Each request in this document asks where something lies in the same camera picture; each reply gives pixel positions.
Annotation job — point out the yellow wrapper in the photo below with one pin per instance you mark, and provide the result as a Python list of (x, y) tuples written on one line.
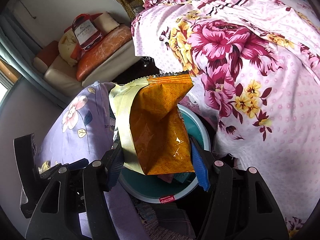
[(47, 166)]

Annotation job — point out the orange yellow snack bag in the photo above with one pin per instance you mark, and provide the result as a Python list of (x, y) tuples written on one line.
[(150, 126)]

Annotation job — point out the grey window curtain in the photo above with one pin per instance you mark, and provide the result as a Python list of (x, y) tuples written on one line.
[(18, 49)]

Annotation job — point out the orange sofa cushion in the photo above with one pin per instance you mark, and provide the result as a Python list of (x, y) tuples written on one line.
[(111, 43)]

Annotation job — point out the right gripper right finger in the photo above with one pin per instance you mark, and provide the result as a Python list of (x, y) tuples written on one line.
[(241, 206)]

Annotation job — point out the yellow plush pillow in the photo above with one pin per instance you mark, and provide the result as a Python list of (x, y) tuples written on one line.
[(69, 48)]

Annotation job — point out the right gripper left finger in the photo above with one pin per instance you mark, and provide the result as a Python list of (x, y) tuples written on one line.
[(98, 177)]

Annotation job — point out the teal trash bin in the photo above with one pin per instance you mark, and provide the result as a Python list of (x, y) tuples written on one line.
[(152, 189)]

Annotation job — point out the cream leather sofa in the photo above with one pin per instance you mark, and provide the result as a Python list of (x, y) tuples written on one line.
[(61, 76)]

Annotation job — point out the beige small cushion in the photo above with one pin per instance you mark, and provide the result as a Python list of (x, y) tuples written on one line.
[(105, 22)]

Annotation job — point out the pink floral quilt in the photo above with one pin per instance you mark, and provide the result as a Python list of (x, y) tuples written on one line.
[(255, 69)]

